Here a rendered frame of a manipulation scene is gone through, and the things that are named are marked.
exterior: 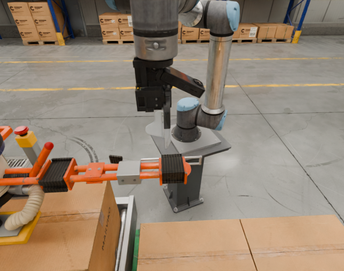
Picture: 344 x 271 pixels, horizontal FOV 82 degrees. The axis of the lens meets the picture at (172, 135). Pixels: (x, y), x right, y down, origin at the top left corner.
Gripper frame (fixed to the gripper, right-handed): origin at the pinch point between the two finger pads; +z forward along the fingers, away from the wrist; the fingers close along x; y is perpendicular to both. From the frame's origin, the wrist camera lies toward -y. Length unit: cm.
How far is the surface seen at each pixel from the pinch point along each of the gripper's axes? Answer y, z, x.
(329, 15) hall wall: -661, 68, -832
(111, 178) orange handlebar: 17.2, 14.0, 3.8
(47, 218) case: 48, 40, 0
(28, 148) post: 80, 43, -46
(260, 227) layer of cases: -53, 81, -13
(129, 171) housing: 11.8, 12.8, 2.6
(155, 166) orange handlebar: 4.1, 13.9, -0.4
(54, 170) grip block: 34.6, 12.6, 1.1
